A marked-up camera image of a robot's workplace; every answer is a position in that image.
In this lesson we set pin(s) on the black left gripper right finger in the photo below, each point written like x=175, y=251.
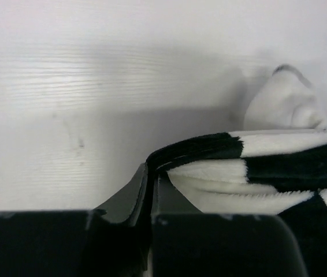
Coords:
x=187, y=242

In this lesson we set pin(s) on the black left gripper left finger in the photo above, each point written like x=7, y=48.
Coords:
x=110, y=240

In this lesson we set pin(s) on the black and white checkered pillowcase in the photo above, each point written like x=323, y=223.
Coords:
x=264, y=172

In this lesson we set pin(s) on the white pillow insert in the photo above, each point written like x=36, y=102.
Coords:
x=286, y=101

